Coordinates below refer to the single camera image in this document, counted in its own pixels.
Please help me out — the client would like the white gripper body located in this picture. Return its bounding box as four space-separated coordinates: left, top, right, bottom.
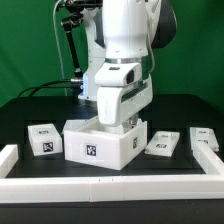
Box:
95 63 153 126

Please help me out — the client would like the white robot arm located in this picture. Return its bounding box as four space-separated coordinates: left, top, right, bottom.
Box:
79 0 177 126

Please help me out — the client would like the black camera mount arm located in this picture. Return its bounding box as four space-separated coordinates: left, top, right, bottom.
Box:
54 0 104 78

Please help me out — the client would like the white cabinet body box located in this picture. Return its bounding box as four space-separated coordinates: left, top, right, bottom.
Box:
64 117 147 170

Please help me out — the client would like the small white tagged box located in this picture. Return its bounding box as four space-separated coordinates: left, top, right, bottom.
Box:
28 124 63 156

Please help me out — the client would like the white U-shaped fence frame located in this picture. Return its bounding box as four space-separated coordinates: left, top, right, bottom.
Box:
0 143 224 203

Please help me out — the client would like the flat white tagged base plate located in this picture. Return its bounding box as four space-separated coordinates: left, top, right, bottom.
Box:
62 119 87 134

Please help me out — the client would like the grey hanging cable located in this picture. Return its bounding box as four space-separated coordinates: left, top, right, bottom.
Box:
52 0 68 97

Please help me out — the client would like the black cable bundle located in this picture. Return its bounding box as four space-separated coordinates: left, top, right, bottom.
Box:
17 79 84 98

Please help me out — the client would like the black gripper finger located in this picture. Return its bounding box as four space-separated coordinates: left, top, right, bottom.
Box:
129 114 138 128

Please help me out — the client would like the white cabinet door panel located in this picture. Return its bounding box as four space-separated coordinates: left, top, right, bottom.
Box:
190 127 219 152
145 131 180 157

